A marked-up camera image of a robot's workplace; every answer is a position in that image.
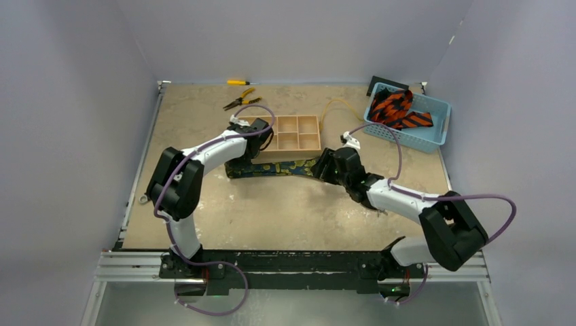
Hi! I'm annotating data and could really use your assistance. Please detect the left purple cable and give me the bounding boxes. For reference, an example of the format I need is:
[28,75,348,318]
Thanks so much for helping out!
[153,104,276,271]

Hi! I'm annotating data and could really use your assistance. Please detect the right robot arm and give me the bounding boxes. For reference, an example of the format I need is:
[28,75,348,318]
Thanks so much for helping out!
[311,147,488,276]

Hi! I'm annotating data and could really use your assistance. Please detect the blue floral tie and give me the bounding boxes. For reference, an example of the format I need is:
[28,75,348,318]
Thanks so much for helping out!
[224,158,318,179]

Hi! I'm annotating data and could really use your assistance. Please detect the light blue plastic basket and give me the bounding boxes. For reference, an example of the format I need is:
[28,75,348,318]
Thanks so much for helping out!
[363,83,452,153]

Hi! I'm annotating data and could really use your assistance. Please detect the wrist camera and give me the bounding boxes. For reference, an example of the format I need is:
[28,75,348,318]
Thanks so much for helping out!
[340,131,361,150]
[229,115,250,126]

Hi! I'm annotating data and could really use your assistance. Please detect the yellow cable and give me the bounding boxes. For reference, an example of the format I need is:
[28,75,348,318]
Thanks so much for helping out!
[318,98,365,134]

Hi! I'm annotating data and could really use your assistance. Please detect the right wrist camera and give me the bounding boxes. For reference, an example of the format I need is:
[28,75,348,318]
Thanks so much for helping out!
[340,131,361,150]

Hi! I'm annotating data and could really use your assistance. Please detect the yellow handled screwdriver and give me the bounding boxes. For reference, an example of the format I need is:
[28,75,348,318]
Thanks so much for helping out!
[226,79,258,86]

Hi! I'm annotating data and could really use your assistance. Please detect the black base frame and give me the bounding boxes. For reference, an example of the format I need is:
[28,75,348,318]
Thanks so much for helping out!
[96,249,488,296]

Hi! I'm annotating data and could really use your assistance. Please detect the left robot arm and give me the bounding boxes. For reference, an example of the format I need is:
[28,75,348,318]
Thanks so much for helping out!
[146,117,274,278]

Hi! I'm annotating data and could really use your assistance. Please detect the black handled cutters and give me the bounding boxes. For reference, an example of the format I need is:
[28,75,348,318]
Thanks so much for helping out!
[364,204,388,215]

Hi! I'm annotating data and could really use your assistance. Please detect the wooden compartment tray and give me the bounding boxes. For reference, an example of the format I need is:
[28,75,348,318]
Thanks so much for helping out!
[252,115,323,164]

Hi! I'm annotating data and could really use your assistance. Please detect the black flat box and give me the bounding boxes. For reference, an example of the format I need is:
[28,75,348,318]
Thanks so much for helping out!
[366,75,409,96]

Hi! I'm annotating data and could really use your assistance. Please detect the orange black striped tie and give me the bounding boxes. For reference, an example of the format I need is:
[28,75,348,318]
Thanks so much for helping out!
[367,88,434,130]

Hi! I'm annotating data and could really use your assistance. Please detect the yellow black pliers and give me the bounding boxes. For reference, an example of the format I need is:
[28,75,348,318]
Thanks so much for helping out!
[223,88,262,111]

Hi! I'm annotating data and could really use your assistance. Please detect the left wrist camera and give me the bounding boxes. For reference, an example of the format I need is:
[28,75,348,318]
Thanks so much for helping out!
[229,115,250,126]

